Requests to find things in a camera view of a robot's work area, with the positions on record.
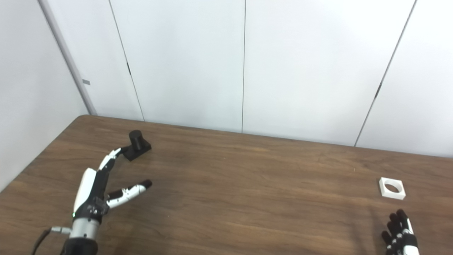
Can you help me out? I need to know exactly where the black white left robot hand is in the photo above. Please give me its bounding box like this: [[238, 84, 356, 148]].
[[73, 148, 153, 222]]

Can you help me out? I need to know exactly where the grey wall corner trim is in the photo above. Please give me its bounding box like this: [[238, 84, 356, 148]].
[[37, 0, 98, 115]]

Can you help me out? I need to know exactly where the black peg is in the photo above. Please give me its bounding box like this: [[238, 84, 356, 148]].
[[121, 130, 152, 162]]

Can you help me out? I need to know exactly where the white square piece with hole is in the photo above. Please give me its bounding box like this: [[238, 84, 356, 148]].
[[379, 177, 406, 200]]

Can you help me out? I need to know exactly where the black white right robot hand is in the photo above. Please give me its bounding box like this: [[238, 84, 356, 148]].
[[381, 209, 420, 255]]

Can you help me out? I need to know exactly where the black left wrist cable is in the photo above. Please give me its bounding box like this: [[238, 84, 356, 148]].
[[32, 227, 73, 255]]

